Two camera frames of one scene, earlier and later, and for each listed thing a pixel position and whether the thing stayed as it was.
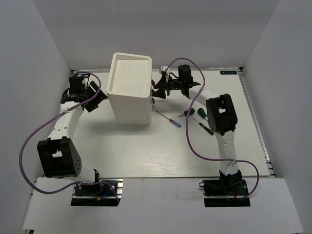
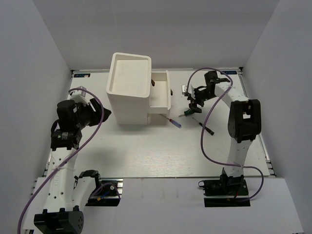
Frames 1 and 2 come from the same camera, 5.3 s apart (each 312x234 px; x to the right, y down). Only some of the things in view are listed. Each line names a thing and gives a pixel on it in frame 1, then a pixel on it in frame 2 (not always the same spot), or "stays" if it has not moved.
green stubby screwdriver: x=191 y=112 stays
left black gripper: x=92 y=106 -> x=96 y=115
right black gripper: x=162 y=85 -> x=193 y=106
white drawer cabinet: x=129 y=88 stays
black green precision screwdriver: x=204 y=128 stays
